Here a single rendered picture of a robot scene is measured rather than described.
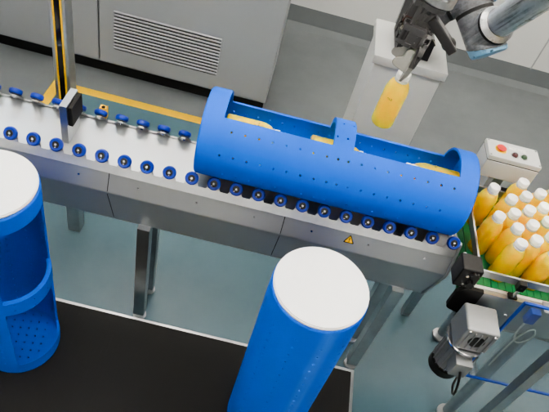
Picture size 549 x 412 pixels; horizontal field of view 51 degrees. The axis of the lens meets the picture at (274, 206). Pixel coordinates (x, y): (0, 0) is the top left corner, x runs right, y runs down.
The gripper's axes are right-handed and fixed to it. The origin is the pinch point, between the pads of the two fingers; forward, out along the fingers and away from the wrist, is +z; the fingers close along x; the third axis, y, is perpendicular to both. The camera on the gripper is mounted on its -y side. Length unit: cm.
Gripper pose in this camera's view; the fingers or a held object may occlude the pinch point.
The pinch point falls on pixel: (403, 73)
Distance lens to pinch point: 163.5
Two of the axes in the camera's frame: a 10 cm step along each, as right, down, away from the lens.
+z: -3.3, 6.9, 6.4
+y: -9.4, -3.3, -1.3
